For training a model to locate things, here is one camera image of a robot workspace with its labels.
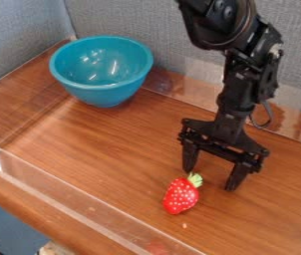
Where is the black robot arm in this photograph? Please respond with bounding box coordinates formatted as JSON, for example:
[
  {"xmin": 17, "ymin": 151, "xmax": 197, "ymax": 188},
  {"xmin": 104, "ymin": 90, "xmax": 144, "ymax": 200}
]
[{"xmin": 176, "ymin": 0, "xmax": 283, "ymax": 191}]

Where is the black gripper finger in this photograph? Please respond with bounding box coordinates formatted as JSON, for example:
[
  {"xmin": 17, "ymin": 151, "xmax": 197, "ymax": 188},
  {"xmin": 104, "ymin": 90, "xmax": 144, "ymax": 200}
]
[
  {"xmin": 181, "ymin": 140, "xmax": 197, "ymax": 173},
  {"xmin": 224, "ymin": 162, "xmax": 249, "ymax": 191}
]

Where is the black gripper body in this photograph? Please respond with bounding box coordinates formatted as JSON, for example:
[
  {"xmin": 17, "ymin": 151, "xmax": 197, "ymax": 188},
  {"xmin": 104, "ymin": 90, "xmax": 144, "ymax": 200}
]
[{"xmin": 177, "ymin": 54, "xmax": 272, "ymax": 173}]

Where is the black cable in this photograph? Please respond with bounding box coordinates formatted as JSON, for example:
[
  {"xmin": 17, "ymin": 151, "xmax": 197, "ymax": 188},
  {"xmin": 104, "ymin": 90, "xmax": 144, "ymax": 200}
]
[{"xmin": 247, "ymin": 99, "xmax": 275, "ymax": 129}]

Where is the clear acrylic back barrier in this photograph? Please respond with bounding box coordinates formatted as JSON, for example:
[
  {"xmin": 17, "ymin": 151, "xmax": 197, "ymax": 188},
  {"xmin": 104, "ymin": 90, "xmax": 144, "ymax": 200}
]
[{"xmin": 141, "ymin": 59, "xmax": 301, "ymax": 148}]

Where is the clear acrylic front barrier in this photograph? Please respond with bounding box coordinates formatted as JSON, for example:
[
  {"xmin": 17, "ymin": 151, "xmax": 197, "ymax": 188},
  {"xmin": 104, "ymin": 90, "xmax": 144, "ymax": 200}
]
[{"xmin": 0, "ymin": 147, "xmax": 203, "ymax": 255}]

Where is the blue bowl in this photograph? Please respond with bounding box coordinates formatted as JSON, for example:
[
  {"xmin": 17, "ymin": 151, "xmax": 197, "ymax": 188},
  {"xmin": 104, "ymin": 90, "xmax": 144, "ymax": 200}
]
[{"xmin": 49, "ymin": 35, "xmax": 152, "ymax": 108}]

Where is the red toy strawberry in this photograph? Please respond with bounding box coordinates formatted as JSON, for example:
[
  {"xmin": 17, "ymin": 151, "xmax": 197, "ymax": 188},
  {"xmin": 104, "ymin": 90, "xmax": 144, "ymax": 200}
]
[{"xmin": 161, "ymin": 172, "xmax": 203, "ymax": 215}]

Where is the clear acrylic barrier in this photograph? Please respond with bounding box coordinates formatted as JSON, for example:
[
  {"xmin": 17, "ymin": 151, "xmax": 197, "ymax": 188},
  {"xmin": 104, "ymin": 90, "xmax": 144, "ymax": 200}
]
[
  {"xmin": 141, "ymin": 59, "xmax": 301, "ymax": 148},
  {"xmin": 0, "ymin": 147, "xmax": 203, "ymax": 255}
]

